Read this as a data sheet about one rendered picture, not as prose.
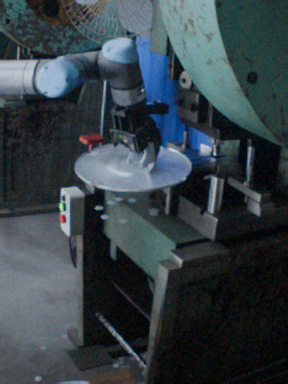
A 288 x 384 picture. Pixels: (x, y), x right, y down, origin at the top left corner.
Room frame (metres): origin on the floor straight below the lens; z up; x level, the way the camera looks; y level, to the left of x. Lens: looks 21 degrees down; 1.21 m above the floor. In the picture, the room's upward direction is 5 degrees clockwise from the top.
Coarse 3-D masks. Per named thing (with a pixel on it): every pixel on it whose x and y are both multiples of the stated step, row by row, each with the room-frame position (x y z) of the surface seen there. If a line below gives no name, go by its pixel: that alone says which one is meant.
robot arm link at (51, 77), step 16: (0, 64) 1.05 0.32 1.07; (16, 64) 1.04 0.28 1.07; (32, 64) 1.04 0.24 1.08; (48, 64) 1.00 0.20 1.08; (64, 64) 1.00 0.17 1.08; (80, 64) 1.07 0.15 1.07; (0, 80) 1.03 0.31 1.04; (16, 80) 1.03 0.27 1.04; (32, 80) 1.02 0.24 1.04; (48, 80) 0.99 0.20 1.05; (64, 80) 0.99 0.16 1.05; (80, 80) 1.06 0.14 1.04; (48, 96) 1.00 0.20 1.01
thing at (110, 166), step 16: (112, 144) 1.43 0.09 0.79; (80, 160) 1.33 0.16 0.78; (96, 160) 1.33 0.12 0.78; (112, 160) 1.32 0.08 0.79; (160, 160) 1.34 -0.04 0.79; (176, 160) 1.34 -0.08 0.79; (80, 176) 1.22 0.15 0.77; (96, 176) 1.23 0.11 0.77; (112, 176) 1.24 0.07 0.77; (128, 176) 1.24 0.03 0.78; (144, 176) 1.24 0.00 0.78; (160, 176) 1.24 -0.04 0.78; (176, 176) 1.25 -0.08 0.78; (128, 192) 1.16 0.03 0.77
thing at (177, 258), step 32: (192, 256) 1.11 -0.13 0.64; (224, 256) 1.15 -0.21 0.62; (256, 256) 1.21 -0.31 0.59; (160, 288) 1.09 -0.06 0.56; (192, 288) 1.12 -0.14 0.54; (224, 288) 1.16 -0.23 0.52; (256, 288) 1.23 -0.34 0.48; (160, 320) 1.08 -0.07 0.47; (192, 320) 1.13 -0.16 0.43; (224, 320) 1.20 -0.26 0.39; (256, 320) 1.27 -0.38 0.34; (160, 352) 1.08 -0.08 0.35; (192, 352) 1.15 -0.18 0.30; (224, 352) 1.21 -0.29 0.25; (256, 352) 1.28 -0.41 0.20
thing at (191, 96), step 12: (180, 84) 1.46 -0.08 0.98; (192, 84) 1.42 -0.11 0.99; (180, 96) 1.42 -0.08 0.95; (192, 96) 1.37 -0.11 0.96; (204, 96) 1.36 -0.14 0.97; (180, 108) 1.42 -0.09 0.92; (192, 108) 1.35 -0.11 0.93; (204, 108) 1.36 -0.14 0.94; (192, 120) 1.37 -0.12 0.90; (204, 120) 1.36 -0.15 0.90; (216, 120) 1.35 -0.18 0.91; (228, 120) 1.37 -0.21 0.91
